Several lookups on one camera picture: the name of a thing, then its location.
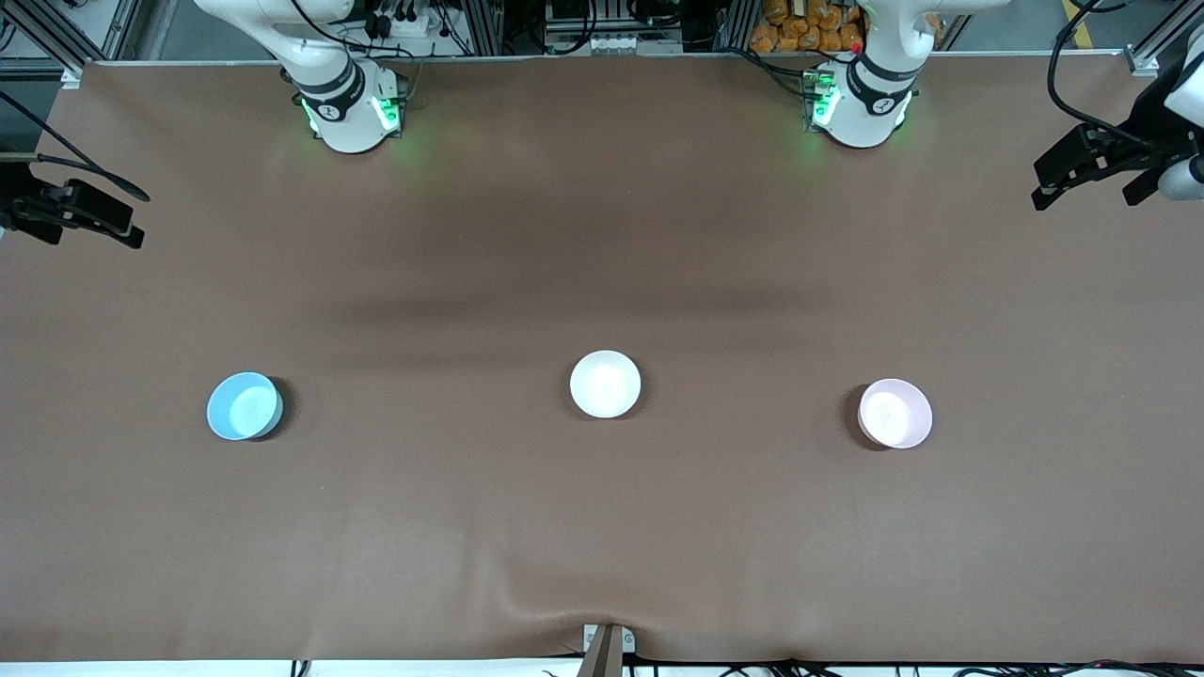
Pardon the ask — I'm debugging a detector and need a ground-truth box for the aluminium frame profile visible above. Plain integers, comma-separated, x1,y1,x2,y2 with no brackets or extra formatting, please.
1124,17,1204,78
0,0,144,78

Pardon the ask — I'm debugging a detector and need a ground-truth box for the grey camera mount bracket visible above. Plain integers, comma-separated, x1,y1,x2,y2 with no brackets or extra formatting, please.
578,623,638,677

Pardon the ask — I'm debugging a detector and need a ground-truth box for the aluminium frame post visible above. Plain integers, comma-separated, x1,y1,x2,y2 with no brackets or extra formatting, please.
459,0,505,55

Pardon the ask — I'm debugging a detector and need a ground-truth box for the brown table mat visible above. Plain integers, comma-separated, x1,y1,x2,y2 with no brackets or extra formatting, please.
0,58,1204,665

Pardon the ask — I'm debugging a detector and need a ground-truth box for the blue plastic bowl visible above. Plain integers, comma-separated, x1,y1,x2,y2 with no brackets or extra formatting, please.
206,371,284,442

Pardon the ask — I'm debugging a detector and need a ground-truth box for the white plastic bowl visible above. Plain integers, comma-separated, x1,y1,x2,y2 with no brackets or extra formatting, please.
569,350,642,419

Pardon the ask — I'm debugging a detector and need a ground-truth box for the black arm base cable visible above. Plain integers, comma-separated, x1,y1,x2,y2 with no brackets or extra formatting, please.
729,44,816,101

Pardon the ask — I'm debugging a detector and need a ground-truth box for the pink plastic bowl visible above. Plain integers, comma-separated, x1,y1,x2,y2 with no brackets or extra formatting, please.
858,378,934,449

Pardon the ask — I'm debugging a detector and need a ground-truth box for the white power strip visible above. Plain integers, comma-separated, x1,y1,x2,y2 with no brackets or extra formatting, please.
362,0,445,40

